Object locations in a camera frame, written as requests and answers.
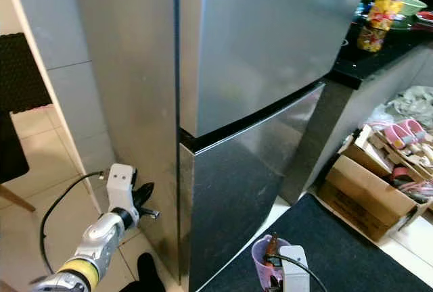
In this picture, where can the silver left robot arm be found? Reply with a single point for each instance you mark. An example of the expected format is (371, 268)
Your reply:
(101, 238)

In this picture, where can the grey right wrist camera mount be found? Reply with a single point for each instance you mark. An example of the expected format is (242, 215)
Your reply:
(296, 275)

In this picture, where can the dark floor rug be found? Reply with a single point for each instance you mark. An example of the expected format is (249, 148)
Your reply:
(338, 258)

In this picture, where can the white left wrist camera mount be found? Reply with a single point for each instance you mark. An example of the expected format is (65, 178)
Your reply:
(123, 184)

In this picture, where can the grey green crumpled cloth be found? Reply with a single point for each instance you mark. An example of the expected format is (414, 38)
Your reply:
(413, 99)

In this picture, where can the brown food piece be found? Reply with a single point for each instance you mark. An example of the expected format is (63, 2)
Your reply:
(271, 245)

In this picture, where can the light wooden dining table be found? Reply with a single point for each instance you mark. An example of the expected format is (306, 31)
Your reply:
(17, 199)

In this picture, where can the green bowl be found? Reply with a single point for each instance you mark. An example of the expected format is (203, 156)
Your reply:
(413, 7)

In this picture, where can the silver freezer door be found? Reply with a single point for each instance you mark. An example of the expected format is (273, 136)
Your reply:
(270, 42)

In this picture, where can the black mat piece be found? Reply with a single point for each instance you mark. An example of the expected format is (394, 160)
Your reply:
(10, 147)

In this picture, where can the silver fridge compartment door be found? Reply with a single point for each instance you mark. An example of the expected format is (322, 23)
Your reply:
(237, 197)

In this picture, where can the pink slipper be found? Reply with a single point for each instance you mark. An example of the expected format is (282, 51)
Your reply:
(414, 130)
(394, 136)

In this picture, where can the grey kitchen counter black worktop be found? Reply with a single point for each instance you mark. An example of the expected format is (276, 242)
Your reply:
(338, 130)

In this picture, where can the cardboard box with wooden pieces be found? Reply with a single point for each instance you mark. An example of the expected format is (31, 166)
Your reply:
(355, 201)

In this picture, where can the purple plastic measuring cup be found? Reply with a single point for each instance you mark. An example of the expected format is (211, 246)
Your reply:
(260, 268)

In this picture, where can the silver fridge body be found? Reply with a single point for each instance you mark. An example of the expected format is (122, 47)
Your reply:
(128, 103)

